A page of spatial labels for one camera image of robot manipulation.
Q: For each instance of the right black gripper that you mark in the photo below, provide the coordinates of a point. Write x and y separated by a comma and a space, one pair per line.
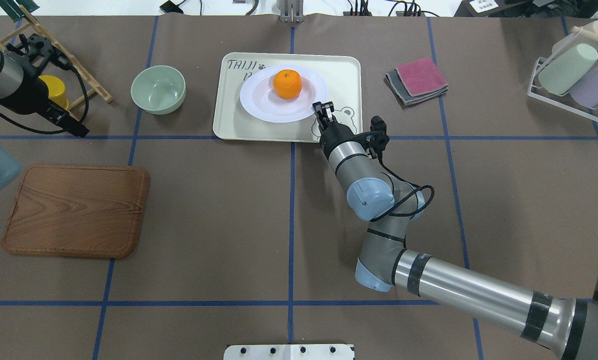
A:
333, 134

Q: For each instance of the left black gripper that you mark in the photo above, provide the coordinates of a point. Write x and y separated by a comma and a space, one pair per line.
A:
28, 97

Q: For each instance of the orange fruit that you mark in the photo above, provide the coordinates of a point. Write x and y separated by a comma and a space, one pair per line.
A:
287, 84

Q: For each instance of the white round plate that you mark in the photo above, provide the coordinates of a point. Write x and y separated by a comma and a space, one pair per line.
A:
259, 100

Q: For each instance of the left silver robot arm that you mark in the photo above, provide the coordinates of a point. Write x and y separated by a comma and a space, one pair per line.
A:
11, 76

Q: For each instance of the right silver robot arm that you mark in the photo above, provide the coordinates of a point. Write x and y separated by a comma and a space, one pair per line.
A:
568, 327

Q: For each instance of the cream bear tray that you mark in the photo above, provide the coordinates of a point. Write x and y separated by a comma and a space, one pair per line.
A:
231, 121

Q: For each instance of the wooden dish rack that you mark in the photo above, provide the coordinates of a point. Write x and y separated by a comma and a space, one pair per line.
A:
21, 9

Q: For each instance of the yellow mug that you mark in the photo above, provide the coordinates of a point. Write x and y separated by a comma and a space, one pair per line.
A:
56, 90

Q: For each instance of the grey cloth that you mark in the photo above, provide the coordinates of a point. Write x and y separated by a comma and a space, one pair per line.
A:
396, 85

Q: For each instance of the brown wooden cutting board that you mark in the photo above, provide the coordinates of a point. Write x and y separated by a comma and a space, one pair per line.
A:
84, 211

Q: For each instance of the green ceramic bowl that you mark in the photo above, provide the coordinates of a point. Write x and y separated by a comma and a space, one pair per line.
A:
159, 90

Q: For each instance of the pink cloth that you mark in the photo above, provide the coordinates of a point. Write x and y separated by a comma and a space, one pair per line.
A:
421, 77

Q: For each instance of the green cup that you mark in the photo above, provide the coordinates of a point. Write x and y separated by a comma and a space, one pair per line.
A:
564, 71

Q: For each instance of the purple cup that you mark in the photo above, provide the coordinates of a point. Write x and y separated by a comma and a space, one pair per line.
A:
585, 91

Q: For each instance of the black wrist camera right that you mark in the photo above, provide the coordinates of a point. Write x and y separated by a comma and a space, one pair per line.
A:
378, 139

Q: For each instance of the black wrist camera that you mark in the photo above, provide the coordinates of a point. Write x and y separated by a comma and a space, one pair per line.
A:
378, 139
35, 52

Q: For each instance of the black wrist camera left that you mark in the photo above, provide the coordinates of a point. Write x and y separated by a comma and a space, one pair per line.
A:
35, 52

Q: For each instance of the aluminium frame post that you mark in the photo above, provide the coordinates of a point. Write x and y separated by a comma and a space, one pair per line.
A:
291, 11

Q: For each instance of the wooden rod handle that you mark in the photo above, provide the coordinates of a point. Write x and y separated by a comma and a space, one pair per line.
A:
584, 33

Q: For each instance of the white wire cup rack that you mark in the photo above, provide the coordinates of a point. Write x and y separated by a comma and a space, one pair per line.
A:
565, 102

